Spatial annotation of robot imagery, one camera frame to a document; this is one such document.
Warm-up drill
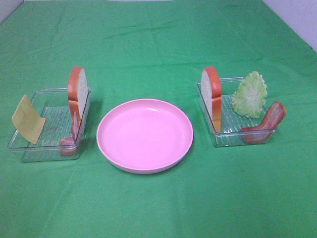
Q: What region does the bread slice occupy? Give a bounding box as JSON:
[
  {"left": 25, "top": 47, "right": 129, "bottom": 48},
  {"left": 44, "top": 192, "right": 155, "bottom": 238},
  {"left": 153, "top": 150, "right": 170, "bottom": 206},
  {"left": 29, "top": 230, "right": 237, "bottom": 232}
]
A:
[
  {"left": 201, "top": 66, "right": 222, "bottom": 132},
  {"left": 67, "top": 66, "right": 88, "bottom": 124}
]

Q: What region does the green lettuce leaf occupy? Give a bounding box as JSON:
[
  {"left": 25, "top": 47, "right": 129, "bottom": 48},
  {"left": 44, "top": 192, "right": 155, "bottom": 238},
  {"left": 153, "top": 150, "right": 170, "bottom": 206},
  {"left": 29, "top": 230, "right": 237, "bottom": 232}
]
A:
[{"left": 232, "top": 71, "right": 267, "bottom": 118}]

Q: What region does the bacon strip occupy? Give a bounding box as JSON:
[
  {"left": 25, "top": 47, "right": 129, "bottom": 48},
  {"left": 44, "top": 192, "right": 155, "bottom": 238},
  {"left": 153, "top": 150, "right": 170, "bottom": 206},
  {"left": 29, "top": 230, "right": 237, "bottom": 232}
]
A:
[
  {"left": 59, "top": 111, "right": 80, "bottom": 156},
  {"left": 241, "top": 101, "right": 286, "bottom": 144}
]

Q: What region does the yellow cheese slice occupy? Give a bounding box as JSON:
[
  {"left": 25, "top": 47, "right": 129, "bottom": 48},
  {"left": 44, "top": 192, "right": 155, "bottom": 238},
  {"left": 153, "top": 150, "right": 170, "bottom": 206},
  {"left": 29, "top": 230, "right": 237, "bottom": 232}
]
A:
[{"left": 12, "top": 95, "right": 46, "bottom": 144}]

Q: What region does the pink round plate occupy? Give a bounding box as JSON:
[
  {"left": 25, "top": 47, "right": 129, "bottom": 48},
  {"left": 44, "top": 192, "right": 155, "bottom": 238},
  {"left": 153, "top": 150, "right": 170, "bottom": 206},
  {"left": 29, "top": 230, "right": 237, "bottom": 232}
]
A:
[{"left": 96, "top": 99, "right": 194, "bottom": 174}]

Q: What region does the right clear plastic tray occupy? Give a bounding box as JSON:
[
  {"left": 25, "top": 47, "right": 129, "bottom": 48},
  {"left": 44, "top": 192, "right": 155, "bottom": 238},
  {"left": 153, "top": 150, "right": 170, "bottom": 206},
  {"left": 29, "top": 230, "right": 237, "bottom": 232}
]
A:
[{"left": 196, "top": 76, "right": 278, "bottom": 148}]

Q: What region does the clear plastic tray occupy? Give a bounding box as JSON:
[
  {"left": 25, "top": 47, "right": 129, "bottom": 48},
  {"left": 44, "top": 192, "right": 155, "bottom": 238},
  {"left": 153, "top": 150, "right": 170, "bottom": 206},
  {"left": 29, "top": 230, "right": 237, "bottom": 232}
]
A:
[
  {"left": 7, "top": 88, "right": 91, "bottom": 162},
  {"left": 196, "top": 76, "right": 278, "bottom": 148}
]

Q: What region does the green tablecloth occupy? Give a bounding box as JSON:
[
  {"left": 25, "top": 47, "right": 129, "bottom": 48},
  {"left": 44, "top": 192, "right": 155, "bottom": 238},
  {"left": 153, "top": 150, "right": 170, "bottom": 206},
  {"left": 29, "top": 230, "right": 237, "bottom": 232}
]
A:
[{"left": 0, "top": 0, "right": 317, "bottom": 238}]

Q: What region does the left clear plastic tray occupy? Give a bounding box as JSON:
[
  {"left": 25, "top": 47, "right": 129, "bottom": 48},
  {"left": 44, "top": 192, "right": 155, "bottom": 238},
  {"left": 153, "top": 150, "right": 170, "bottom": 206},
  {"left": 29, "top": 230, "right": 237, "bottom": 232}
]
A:
[{"left": 7, "top": 88, "right": 91, "bottom": 162}]

